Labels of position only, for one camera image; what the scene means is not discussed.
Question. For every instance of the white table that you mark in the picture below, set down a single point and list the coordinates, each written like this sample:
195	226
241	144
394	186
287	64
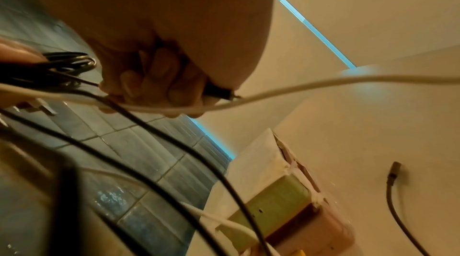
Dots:
359	135

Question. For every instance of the person's left hand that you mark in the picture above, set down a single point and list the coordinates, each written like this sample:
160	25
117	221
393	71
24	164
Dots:
18	51

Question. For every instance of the white plastic pouch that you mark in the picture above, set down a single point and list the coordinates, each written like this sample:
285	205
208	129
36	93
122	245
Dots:
280	200

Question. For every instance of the person's right hand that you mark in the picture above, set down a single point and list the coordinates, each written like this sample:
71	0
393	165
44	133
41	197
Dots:
172	7

